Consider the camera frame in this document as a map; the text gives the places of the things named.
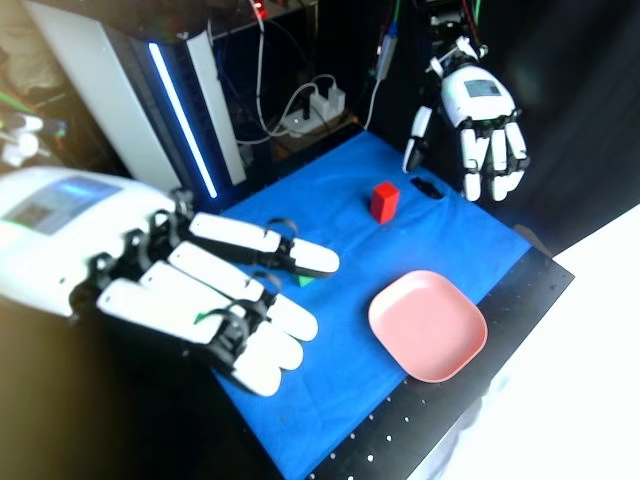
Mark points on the white plug adapter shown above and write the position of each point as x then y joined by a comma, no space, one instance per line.
330,100

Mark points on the red block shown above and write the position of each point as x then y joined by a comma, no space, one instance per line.
384,202

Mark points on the grey hanging connector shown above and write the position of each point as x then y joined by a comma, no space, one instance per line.
386,55

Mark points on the white tower with light strip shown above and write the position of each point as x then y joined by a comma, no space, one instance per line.
125,100

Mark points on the green rectangular block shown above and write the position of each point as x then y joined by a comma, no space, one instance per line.
305,281

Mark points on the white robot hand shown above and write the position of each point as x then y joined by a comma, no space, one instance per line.
475,102
45,240

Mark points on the pink square plate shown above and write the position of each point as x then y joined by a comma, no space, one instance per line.
427,325

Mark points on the blue cloth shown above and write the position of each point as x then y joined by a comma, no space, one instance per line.
350,280

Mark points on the white power strip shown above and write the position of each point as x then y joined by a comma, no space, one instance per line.
300,122

